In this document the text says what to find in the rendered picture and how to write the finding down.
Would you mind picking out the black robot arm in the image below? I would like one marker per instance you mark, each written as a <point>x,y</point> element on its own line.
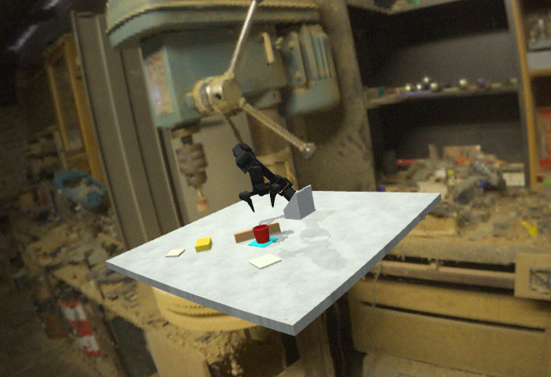
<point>246,161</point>

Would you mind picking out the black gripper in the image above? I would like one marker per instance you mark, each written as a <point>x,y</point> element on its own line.
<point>246,195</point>

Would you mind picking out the yellow rectangular block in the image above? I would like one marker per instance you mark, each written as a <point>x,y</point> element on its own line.
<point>203,244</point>

